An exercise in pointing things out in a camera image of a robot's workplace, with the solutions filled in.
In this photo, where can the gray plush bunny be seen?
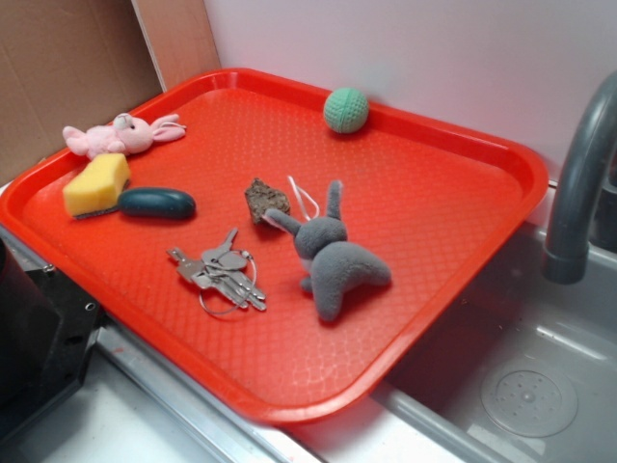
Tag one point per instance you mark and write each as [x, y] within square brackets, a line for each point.
[335, 265]

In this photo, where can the brown cardboard panel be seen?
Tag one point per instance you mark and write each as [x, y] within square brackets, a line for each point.
[83, 62]

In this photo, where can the dark teal oval object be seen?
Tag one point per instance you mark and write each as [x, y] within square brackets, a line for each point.
[157, 202]

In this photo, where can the yellow sponge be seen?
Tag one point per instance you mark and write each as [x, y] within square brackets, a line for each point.
[98, 187]

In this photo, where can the red plastic tray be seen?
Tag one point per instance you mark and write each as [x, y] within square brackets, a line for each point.
[435, 201]

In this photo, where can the gray plastic faucet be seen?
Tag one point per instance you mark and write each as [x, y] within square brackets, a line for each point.
[584, 206]

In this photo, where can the brown rock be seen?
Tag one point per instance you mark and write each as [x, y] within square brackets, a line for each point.
[260, 196]

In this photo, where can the green textured ball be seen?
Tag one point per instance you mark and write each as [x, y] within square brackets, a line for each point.
[346, 110]

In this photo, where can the gray plastic sink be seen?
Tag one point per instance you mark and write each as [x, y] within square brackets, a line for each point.
[517, 369]

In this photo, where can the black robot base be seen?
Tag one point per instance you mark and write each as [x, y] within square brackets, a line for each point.
[48, 325]

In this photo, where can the pink plush bunny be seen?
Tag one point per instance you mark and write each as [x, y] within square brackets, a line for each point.
[126, 135]

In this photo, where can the silver key bunch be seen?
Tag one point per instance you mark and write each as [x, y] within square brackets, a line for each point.
[230, 272]

